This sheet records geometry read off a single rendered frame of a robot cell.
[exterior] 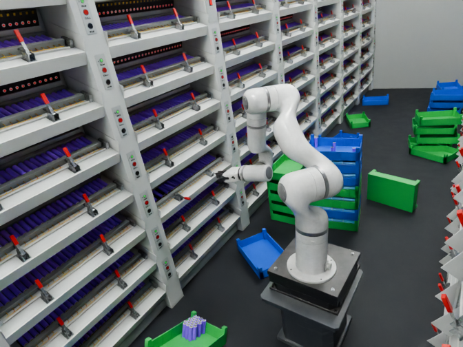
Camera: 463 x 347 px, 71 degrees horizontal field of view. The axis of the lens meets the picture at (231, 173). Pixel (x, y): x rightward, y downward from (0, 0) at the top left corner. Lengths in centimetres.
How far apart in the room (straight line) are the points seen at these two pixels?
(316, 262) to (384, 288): 62
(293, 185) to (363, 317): 83
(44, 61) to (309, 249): 108
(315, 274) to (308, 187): 38
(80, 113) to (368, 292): 150
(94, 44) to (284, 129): 73
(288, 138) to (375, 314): 94
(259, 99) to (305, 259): 62
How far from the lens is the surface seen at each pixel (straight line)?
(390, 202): 241
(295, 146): 118
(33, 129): 121
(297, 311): 135
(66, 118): 125
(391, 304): 178
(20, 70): 119
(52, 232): 134
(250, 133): 150
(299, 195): 109
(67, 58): 126
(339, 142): 209
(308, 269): 131
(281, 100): 130
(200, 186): 176
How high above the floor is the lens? 132
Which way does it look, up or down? 26 degrees down
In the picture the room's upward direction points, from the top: 10 degrees counter-clockwise
